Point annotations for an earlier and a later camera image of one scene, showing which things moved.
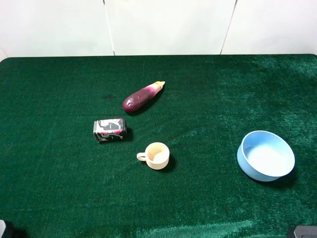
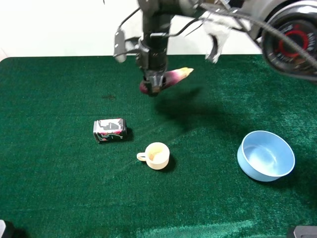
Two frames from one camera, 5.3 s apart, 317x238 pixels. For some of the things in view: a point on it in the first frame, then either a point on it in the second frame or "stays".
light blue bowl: x=264 y=156 stays
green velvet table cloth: x=55 y=182 stays
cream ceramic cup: x=156 y=155 stays
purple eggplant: x=136 y=100 → x=172 y=77
